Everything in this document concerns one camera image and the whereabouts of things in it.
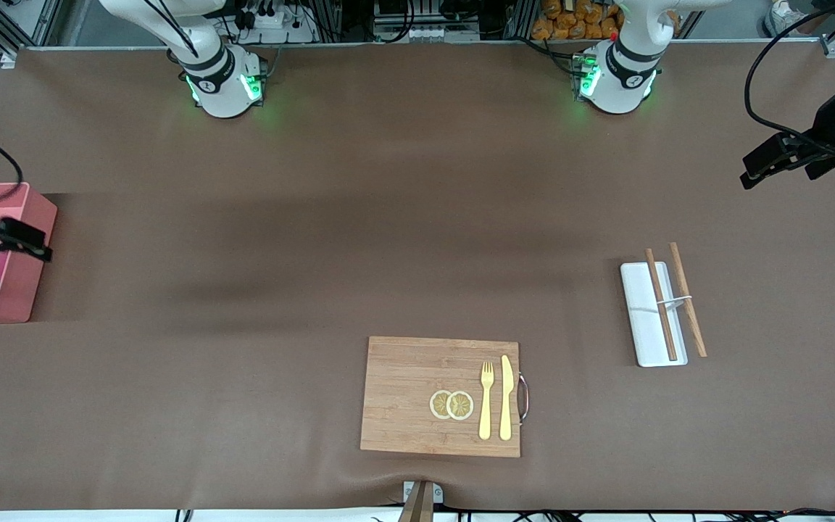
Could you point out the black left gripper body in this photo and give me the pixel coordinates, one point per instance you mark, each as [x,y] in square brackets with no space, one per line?
[825,129]

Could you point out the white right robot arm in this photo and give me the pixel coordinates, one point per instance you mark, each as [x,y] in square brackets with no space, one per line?
[222,87]

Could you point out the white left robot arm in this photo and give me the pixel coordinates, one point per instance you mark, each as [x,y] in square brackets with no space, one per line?
[620,87]

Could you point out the pink plastic bin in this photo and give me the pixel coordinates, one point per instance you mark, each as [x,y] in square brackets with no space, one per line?
[22,290]

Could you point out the white sneaker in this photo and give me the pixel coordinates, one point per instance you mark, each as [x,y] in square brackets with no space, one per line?
[778,18]

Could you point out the brown wooden chopstick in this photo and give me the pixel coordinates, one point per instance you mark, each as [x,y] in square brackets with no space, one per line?
[687,297]
[661,304]

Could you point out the white rubber band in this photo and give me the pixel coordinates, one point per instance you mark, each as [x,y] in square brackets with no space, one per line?
[675,300]

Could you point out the white rectangular tray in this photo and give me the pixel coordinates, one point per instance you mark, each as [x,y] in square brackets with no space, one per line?
[642,319]

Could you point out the white power strip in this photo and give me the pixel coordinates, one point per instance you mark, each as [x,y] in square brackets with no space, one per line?
[272,25]

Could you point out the yellow knife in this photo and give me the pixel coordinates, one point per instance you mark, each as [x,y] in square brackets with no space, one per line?
[506,399]

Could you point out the yellow fork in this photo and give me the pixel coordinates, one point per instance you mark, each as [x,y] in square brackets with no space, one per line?
[485,413]

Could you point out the lemon slice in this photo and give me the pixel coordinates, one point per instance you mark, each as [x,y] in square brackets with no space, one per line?
[461,405]
[438,404]

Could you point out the wooden cutting board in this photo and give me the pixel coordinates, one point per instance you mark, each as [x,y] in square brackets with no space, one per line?
[403,391]

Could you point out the metal mount bracket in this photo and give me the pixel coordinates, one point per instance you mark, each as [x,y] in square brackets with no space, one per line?
[409,489]

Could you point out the brown camera strut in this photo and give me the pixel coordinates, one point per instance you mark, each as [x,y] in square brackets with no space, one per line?
[417,507]

